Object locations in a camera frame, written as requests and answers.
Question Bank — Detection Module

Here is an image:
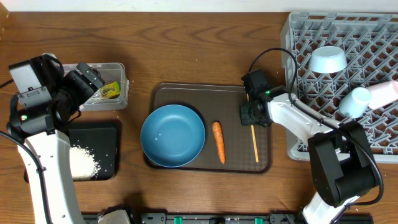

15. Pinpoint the light blue cup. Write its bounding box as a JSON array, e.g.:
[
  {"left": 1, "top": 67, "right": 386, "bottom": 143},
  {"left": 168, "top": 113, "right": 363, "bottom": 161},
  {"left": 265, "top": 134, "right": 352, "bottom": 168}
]
[{"left": 339, "top": 87, "right": 372, "bottom": 118}]

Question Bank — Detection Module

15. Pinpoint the pile of white rice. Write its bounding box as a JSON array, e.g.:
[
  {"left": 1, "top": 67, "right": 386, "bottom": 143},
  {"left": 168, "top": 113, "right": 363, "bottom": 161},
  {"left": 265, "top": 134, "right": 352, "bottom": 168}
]
[{"left": 70, "top": 146, "right": 101, "bottom": 180}]

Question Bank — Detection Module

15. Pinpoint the grey dishwasher rack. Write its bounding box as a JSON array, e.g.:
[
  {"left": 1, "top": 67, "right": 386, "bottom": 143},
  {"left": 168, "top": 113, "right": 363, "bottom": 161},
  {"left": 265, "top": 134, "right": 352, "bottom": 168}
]
[{"left": 280, "top": 11, "right": 398, "bottom": 164}]

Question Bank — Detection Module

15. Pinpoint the orange carrot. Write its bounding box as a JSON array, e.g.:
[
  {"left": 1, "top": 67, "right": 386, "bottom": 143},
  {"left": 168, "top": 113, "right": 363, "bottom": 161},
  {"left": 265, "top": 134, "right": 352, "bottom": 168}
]
[{"left": 212, "top": 121, "right": 226, "bottom": 164}]

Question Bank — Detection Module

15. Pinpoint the clear plastic bin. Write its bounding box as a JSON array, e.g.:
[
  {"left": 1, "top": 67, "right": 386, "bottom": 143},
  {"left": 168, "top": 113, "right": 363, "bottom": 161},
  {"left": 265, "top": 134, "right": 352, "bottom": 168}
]
[{"left": 78, "top": 63, "right": 129, "bottom": 111}]

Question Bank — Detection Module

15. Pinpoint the black tray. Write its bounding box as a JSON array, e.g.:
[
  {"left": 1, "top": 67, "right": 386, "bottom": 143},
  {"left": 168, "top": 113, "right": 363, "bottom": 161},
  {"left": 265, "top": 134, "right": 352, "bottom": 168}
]
[{"left": 24, "top": 121, "right": 119, "bottom": 184}]

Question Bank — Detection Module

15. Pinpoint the foil snack wrapper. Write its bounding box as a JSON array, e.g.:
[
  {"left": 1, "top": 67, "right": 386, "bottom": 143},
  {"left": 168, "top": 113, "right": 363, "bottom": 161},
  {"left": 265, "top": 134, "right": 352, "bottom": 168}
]
[{"left": 98, "top": 81, "right": 121, "bottom": 99}]

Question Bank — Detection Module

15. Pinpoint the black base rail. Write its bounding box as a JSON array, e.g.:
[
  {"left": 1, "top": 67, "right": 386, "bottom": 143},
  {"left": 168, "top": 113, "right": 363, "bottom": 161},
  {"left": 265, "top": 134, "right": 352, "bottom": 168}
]
[{"left": 83, "top": 212, "right": 374, "bottom": 224}]

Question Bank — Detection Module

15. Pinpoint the wooden chopstick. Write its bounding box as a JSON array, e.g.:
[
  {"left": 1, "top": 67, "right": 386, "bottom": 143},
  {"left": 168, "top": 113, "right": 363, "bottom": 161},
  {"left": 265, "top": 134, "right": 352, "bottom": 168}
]
[{"left": 246, "top": 93, "right": 259, "bottom": 163}]

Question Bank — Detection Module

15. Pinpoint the brown serving tray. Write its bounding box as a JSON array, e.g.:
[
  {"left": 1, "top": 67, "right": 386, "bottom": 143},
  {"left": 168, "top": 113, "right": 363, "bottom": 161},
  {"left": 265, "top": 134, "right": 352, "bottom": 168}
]
[{"left": 150, "top": 83, "right": 272, "bottom": 174}]

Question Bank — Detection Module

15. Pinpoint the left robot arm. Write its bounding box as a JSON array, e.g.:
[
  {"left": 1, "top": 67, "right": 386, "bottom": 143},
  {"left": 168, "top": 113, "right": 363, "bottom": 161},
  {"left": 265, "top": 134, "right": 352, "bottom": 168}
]
[{"left": 5, "top": 54, "right": 133, "bottom": 223}]

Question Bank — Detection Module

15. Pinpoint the light blue bowl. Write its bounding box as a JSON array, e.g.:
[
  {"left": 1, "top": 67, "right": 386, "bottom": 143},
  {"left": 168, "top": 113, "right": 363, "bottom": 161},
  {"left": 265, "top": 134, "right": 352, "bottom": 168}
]
[{"left": 308, "top": 46, "right": 348, "bottom": 73}]

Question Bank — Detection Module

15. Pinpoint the white cup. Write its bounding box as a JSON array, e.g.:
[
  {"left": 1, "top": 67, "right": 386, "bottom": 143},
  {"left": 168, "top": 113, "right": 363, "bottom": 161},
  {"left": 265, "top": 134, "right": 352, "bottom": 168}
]
[{"left": 367, "top": 80, "right": 398, "bottom": 110}]

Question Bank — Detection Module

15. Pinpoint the dark blue plate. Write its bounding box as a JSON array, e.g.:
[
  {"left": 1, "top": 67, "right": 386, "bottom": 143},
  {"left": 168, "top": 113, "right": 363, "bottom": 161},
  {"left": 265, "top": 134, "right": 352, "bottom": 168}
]
[{"left": 141, "top": 105, "right": 206, "bottom": 168}]

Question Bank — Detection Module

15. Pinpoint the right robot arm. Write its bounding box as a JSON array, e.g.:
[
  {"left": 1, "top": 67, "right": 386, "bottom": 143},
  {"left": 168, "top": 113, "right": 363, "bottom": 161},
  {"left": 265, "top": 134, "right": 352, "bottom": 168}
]
[{"left": 240, "top": 90, "right": 384, "bottom": 223}]

